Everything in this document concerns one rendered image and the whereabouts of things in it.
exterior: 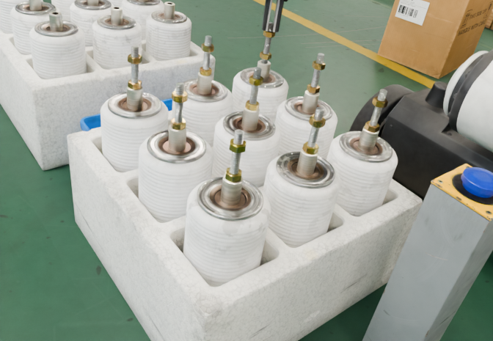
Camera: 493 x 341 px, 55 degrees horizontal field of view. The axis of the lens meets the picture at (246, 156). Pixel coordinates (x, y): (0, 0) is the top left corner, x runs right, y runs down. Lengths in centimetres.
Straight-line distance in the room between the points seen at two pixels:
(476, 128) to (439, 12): 98
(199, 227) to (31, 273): 36
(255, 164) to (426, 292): 27
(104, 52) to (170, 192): 46
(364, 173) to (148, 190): 29
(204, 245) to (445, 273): 27
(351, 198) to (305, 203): 12
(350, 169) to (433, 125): 32
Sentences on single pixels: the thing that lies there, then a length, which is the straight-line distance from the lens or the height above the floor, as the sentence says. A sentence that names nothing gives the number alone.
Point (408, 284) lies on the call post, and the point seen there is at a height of 17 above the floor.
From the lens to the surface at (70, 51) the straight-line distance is 94.
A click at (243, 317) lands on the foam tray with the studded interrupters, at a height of 14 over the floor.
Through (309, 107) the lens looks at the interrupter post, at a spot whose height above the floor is 26.
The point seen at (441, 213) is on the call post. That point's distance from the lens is 55.
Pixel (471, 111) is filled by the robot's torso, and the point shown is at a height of 31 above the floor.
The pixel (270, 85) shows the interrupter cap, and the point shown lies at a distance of 80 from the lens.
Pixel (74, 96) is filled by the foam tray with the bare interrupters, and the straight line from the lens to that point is 95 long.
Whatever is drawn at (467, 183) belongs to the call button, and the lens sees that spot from 54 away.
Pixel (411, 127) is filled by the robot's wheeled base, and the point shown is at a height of 18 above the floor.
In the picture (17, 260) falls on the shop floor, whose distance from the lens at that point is 84.
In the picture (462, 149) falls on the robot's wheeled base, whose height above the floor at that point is 18.
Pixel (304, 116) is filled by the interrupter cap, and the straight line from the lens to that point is 72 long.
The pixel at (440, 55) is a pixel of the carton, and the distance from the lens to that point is 171.
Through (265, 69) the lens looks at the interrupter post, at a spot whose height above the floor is 27.
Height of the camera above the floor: 59
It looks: 34 degrees down
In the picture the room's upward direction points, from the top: 9 degrees clockwise
